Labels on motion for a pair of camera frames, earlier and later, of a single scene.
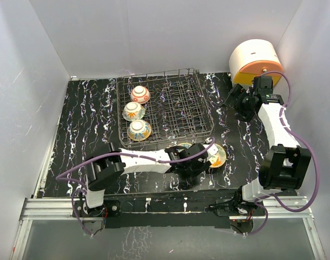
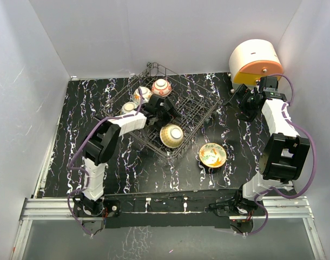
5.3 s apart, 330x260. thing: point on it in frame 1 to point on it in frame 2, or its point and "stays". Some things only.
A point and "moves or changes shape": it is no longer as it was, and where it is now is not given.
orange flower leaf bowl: (218, 159) stays
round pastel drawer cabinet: (249, 58) stays
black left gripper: (200, 166) to (170, 115)
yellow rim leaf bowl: (133, 111) moves or changes shape
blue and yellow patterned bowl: (139, 130) to (128, 107)
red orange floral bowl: (140, 94) to (162, 87)
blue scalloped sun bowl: (186, 145) to (171, 135)
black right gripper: (235, 92) stays
